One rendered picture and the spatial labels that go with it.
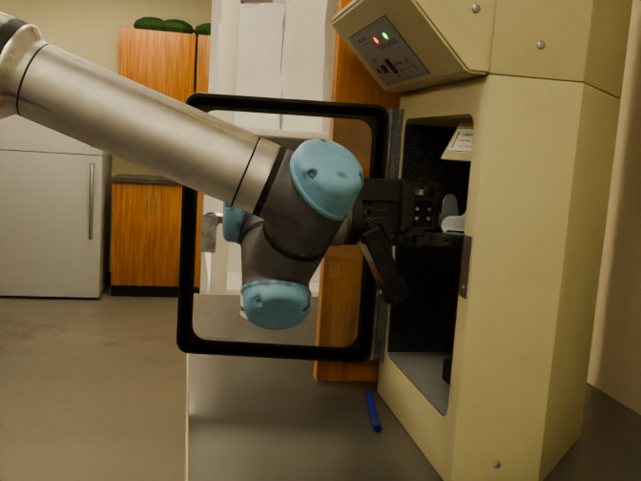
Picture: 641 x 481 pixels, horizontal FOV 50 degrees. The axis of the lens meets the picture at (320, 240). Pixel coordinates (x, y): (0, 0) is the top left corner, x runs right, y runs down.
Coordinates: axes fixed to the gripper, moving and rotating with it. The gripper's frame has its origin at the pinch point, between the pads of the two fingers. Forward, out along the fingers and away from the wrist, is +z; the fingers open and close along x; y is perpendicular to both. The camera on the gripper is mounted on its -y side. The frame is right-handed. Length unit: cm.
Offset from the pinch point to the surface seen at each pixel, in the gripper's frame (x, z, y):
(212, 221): 18.6, -36.0, -1.4
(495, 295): -14.5, -5.7, -4.5
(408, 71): 1.1, -12.9, 20.9
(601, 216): -3.0, 13.7, 4.0
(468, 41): -14.5, -11.6, 22.6
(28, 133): 474, -158, 7
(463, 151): -3.8, -6.7, 11.3
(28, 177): 474, -157, -26
